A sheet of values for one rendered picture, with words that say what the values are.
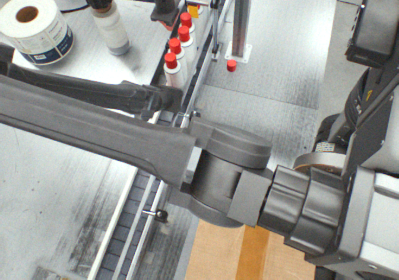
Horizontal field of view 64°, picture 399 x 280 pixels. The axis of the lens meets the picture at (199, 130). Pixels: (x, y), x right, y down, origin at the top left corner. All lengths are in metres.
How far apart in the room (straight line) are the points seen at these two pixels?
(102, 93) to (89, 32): 0.70
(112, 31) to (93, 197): 0.54
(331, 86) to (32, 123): 2.03
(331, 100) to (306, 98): 1.05
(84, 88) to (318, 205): 0.45
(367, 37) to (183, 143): 0.26
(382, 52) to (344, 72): 1.92
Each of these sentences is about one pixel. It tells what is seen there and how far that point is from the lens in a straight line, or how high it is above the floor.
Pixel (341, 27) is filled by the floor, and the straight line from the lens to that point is 2.60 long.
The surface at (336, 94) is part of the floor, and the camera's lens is 2.24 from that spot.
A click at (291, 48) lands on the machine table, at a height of 0.83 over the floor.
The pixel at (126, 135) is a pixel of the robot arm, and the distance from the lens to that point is 0.36.
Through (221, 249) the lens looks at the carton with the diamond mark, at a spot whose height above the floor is 1.12.
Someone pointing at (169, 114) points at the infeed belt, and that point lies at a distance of 1.05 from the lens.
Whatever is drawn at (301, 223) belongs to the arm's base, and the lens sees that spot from 0.33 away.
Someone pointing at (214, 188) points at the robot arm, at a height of 1.46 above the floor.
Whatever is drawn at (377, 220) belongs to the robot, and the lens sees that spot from 0.33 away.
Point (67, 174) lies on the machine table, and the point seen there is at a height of 0.83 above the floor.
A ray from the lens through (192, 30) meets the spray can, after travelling 1.03.
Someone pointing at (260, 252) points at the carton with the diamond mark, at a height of 1.12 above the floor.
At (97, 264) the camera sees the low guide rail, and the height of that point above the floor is 0.92.
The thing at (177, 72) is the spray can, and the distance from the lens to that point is 0.94.
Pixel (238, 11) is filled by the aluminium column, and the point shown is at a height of 1.05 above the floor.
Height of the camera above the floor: 1.80
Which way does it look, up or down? 65 degrees down
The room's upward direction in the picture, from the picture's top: 7 degrees counter-clockwise
